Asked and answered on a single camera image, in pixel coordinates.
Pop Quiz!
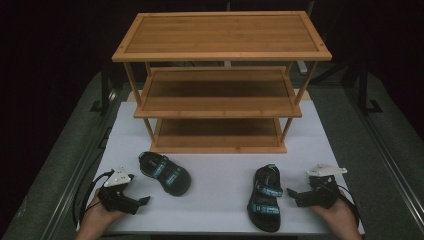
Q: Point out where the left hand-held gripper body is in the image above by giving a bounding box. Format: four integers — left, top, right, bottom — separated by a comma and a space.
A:
96, 166, 141, 215

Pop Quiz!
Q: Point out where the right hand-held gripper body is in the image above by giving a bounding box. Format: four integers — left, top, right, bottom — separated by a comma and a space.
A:
295, 162, 348, 210

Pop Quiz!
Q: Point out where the black sandal with teal straps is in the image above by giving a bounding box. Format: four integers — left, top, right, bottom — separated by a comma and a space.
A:
246, 163, 285, 234
138, 151, 192, 197

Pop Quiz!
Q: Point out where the three-tier bamboo shoe rack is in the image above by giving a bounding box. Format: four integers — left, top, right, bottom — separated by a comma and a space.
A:
111, 10, 333, 155

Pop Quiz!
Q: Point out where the person's left hand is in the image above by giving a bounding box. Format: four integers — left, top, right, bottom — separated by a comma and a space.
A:
79, 190, 127, 235

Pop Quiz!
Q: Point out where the person's right hand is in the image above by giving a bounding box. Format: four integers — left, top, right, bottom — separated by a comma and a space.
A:
309, 191, 361, 236

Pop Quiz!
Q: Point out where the white board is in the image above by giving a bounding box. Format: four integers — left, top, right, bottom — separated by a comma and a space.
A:
75, 99, 366, 236

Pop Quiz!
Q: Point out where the black metal stand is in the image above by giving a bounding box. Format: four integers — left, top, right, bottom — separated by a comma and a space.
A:
357, 62, 385, 116
89, 62, 114, 116

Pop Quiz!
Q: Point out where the tan wooden board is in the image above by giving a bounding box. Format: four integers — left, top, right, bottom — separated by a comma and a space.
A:
127, 88, 312, 103

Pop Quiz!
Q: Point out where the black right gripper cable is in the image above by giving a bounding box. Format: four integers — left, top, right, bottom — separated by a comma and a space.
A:
338, 184, 362, 229

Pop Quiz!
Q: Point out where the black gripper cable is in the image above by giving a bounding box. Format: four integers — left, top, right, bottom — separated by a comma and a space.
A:
72, 169, 116, 232
338, 184, 362, 229

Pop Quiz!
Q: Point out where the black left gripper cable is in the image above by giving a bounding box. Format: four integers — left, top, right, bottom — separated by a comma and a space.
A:
72, 169, 116, 232

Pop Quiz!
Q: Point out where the grey metal rail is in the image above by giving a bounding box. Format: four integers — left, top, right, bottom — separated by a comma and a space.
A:
40, 109, 115, 240
344, 87, 424, 228

